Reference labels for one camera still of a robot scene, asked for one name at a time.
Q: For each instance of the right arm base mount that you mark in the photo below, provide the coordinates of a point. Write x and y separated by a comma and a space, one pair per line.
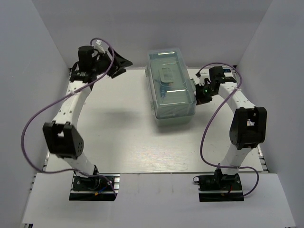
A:
219, 187

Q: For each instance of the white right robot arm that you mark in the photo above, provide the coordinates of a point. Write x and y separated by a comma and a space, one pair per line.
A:
248, 127

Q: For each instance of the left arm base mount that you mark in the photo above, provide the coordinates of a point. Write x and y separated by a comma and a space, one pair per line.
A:
96, 189

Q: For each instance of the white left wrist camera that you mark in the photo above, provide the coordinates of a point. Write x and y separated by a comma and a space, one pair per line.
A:
97, 45

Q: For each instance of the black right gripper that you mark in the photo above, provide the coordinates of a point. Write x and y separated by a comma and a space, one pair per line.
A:
199, 99

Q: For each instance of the green toolbox with clear lid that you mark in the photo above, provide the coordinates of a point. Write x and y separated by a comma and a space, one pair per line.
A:
166, 68

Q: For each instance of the blue handled precision screwdriver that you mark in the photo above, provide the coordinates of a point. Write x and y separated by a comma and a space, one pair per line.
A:
163, 92

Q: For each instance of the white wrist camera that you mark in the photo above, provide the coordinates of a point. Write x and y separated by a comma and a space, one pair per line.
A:
203, 78
97, 45

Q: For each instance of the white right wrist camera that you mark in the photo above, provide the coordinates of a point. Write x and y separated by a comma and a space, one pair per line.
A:
203, 78

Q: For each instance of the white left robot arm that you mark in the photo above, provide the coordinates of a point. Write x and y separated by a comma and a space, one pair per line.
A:
61, 135

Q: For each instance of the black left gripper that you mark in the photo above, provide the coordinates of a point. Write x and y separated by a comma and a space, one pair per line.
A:
120, 62

